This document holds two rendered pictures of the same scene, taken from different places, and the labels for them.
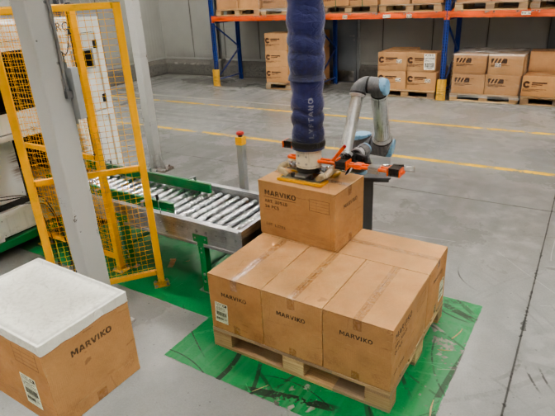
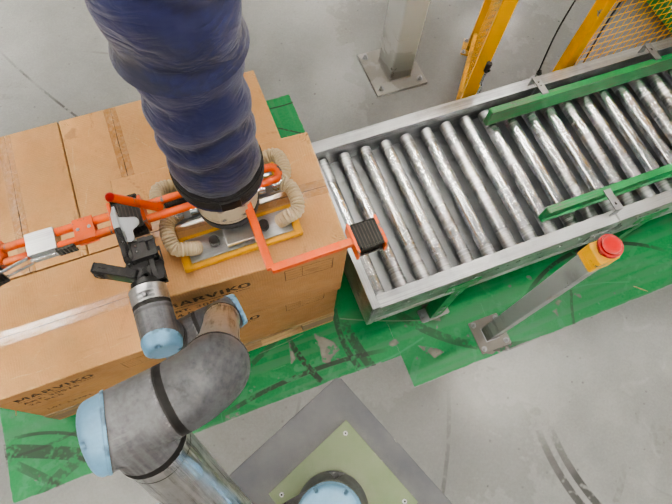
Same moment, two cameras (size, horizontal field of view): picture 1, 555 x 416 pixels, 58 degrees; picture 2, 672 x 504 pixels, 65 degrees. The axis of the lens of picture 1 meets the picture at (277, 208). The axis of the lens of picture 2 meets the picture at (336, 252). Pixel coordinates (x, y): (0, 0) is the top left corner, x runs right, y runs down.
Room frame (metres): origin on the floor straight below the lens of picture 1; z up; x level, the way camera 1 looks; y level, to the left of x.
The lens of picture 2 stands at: (3.77, -0.64, 2.32)
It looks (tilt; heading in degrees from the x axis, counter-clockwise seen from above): 68 degrees down; 118
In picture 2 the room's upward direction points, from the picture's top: 8 degrees clockwise
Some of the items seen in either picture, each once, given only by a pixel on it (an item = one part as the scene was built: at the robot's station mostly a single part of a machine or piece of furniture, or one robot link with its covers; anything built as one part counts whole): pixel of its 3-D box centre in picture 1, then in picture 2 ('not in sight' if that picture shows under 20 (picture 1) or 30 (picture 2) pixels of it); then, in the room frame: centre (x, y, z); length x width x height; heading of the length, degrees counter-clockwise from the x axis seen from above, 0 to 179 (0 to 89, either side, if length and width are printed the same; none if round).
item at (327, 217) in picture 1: (310, 204); (236, 239); (3.19, -0.24, 0.74); 0.60 x 0.40 x 0.40; 54
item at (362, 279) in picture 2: (267, 216); (338, 223); (3.38, 0.08, 0.58); 0.70 x 0.03 x 0.06; 147
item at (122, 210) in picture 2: (343, 163); (129, 217); (3.05, -0.44, 1.08); 0.10 x 0.08 x 0.06; 147
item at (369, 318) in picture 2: (268, 229); (337, 235); (3.38, 0.08, 0.47); 0.70 x 0.03 x 0.15; 147
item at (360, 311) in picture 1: (330, 286); (153, 235); (2.76, -0.32, 0.34); 1.20 x 1.00 x 0.40; 57
